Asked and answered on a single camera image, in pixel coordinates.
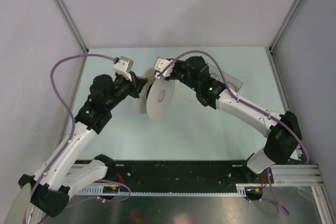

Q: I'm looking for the yellow cable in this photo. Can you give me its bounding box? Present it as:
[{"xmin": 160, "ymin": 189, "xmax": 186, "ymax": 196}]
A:
[{"xmin": 143, "ymin": 74, "xmax": 192, "ymax": 103}]

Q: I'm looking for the white plastic spool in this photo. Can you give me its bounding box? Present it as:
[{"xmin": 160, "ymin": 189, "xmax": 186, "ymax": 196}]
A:
[{"xmin": 133, "ymin": 68, "xmax": 175, "ymax": 120}]

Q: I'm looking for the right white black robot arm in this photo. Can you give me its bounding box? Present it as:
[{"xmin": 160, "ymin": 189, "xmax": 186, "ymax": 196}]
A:
[{"xmin": 155, "ymin": 56, "xmax": 302, "ymax": 183}]

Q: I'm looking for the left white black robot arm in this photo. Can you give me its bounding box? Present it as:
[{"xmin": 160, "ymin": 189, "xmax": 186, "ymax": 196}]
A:
[{"xmin": 18, "ymin": 72, "xmax": 148, "ymax": 217}]

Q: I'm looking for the clear plastic box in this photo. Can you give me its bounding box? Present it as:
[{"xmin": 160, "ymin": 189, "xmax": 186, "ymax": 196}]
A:
[{"xmin": 207, "ymin": 62, "xmax": 243, "ymax": 93}]

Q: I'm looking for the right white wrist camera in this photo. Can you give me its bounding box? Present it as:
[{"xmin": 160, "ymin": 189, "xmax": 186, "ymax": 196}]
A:
[{"xmin": 154, "ymin": 58, "xmax": 175, "ymax": 79}]

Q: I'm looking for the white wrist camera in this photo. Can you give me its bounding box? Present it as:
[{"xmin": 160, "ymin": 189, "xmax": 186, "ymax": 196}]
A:
[
  {"xmin": 154, "ymin": 58, "xmax": 175, "ymax": 79},
  {"xmin": 113, "ymin": 56, "xmax": 134, "ymax": 81}
]

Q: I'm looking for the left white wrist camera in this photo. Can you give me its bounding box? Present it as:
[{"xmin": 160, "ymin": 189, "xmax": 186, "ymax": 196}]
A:
[{"xmin": 113, "ymin": 56, "xmax": 134, "ymax": 81}]

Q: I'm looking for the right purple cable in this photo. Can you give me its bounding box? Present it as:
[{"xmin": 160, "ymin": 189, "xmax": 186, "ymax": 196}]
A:
[{"xmin": 156, "ymin": 50, "xmax": 310, "ymax": 216}]

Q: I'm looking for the purple cable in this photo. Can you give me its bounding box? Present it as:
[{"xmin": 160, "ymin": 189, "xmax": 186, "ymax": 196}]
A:
[
  {"xmin": 22, "ymin": 54, "xmax": 131, "ymax": 222},
  {"xmin": 156, "ymin": 50, "xmax": 310, "ymax": 216}
]

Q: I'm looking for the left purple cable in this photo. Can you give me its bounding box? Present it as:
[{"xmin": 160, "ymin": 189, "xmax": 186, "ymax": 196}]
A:
[{"xmin": 22, "ymin": 54, "xmax": 131, "ymax": 222}]

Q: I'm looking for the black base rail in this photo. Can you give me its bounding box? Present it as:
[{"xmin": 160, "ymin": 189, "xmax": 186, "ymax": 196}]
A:
[{"xmin": 96, "ymin": 154, "xmax": 274, "ymax": 194}]

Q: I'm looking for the white slotted cable duct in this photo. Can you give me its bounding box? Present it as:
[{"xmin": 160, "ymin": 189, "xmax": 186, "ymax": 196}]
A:
[{"xmin": 76, "ymin": 183, "xmax": 249, "ymax": 197}]

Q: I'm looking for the left aluminium frame post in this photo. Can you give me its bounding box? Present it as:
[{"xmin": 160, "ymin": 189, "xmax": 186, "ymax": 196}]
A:
[{"xmin": 54, "ymin": 0, "xmax": 88, "ymax": 52}]

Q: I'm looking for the aluminium frame post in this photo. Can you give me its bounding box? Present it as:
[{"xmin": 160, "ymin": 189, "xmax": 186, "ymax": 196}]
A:
[
  {"xmin": 268, "ymin": 0, "xmax": 304, "ymax": 54},
  {"xmin": 54, "ymin": 0, "xmax": 88, "ymax": 52}
]

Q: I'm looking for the right aluminium frame post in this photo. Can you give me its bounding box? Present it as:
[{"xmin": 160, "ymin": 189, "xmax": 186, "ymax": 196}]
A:
[{"xmin": 268, "ymin": 0, "xmax": 304, "ymax": 54}]

